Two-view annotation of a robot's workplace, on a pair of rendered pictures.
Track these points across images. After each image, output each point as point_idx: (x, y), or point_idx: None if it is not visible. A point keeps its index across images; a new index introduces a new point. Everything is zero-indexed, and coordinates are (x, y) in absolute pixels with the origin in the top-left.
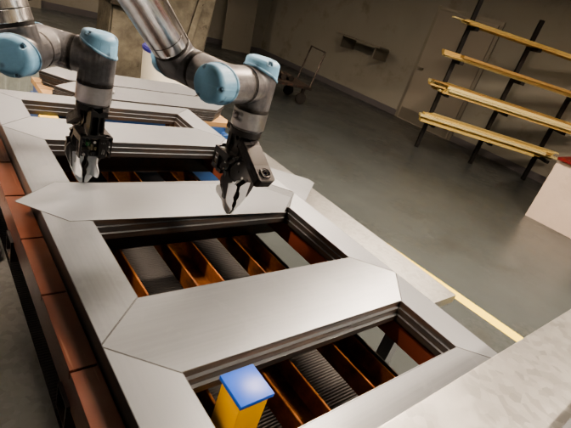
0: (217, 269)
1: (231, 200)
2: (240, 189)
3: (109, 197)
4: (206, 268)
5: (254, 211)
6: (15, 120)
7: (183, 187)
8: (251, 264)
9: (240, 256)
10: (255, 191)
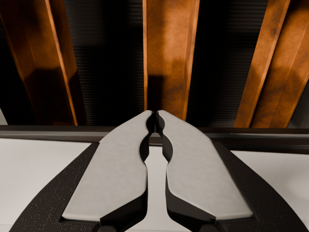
0: (92, 116)
1: (174, 132)
2: (135, 174)
3: (297, 207)
4: (147, 81)
5: (33, 146)
6: None
7: (153, 222)
8: (70, 71)
9: (77, 96)
10: (3, 205)
